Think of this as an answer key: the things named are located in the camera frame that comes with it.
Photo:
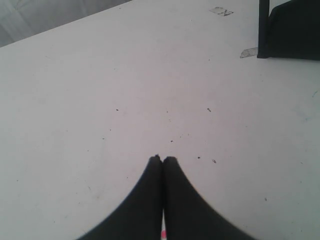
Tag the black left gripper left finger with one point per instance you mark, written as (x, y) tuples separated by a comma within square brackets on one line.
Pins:
[(140, 215)]

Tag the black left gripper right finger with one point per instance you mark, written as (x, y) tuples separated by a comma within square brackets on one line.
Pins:
[(187, 215)]

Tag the clear tape piece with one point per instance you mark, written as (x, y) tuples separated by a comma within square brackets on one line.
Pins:
[(250, 52), (221, 11)]

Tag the clear tape piece far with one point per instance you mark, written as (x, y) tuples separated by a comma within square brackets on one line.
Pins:
[(221, 11)]

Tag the black three-tier shelf rack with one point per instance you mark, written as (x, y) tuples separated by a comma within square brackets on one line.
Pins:
[(289, 30)]

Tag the white backdrop curtain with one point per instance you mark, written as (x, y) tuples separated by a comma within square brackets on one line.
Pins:
[(20, 19)]

